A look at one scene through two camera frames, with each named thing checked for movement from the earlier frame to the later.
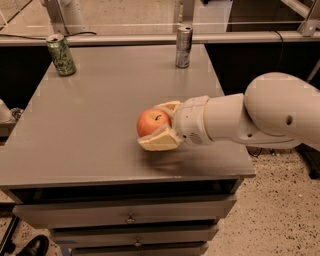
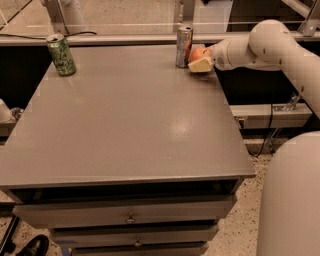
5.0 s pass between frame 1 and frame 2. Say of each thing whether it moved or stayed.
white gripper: moved
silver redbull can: stayed
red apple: moved
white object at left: stayed
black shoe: stayed
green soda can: stayed
